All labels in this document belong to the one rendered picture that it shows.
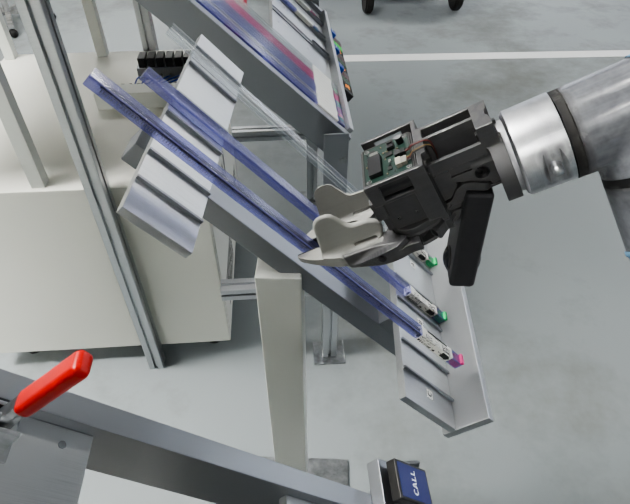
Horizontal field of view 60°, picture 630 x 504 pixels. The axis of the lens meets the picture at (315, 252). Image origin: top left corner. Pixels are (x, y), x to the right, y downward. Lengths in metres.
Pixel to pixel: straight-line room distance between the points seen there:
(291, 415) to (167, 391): 0.71
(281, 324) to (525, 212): 1.59
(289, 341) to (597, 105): 0.51
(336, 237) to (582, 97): 0.23
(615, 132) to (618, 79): 0.04
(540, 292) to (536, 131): 1.50
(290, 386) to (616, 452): 1.01
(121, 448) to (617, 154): 0.43
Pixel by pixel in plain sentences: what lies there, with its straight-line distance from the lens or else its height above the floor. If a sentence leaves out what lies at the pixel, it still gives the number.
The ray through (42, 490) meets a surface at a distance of 0.41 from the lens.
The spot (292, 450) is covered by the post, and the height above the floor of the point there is 0.36.
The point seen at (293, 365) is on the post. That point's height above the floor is 0.64.
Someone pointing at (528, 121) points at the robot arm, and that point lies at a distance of 0.47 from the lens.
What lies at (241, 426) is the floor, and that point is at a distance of 1.53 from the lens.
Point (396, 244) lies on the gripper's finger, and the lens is 0.48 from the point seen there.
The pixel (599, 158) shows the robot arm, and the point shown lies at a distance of 0.48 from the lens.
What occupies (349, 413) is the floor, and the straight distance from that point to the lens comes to 1.54.
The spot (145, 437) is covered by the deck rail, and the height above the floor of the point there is 0.96.
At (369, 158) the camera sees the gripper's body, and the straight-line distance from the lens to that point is 0.48.
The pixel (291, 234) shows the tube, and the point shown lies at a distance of 0.52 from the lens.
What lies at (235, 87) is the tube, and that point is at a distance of 0.69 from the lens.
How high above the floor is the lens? 1.33
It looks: 44 degrees down
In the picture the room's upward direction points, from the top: straight up
